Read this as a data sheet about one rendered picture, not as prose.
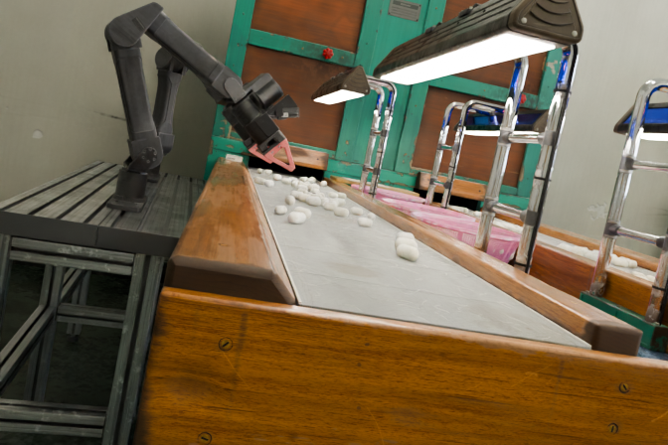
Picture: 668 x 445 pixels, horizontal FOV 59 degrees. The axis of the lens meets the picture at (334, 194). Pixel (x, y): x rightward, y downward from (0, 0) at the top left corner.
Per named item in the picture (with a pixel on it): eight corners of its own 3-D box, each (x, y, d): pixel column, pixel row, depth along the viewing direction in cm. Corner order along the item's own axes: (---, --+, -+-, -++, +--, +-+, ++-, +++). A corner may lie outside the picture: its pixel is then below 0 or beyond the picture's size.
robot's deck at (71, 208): (-18, 230, 99) (-15, 208, 99) (95, 171, 215) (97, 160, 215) (462, 300, 122) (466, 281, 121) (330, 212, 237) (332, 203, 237)
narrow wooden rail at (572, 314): (573, 428, 59) (598, 323, 59) (318, 203, 237) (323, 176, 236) (620, 433, 61) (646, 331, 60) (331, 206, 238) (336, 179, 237)
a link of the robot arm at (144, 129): (160, 162, 138) (131, 18, 130) (165, 166, 132) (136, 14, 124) (132, 167, 135) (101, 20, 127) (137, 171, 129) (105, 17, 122)
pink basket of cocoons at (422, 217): (423, 267, 125) (432, 223, 124) (390, 242, 151) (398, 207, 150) (537, 286, 130) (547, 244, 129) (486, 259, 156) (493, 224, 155)
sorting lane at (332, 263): (294, 325, 53) (298, 302, 53) (247, 173, 231) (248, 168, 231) (588, 367, 59) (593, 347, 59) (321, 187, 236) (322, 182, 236)
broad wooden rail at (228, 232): (131, 457, 52) (168, 254, 51) (209, 203, 229) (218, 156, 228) (264, 470, 54) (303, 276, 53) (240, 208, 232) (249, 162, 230)
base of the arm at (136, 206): (153, 168, 143) (122, 163, 141) (146, 176, 123) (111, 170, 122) (147, 200, 143) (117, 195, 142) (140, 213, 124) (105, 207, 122)
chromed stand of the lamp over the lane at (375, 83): (312, 215, 178) (342, 68, 175) (304, 206, 198) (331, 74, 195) (372, 224, 182) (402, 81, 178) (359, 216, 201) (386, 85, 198)
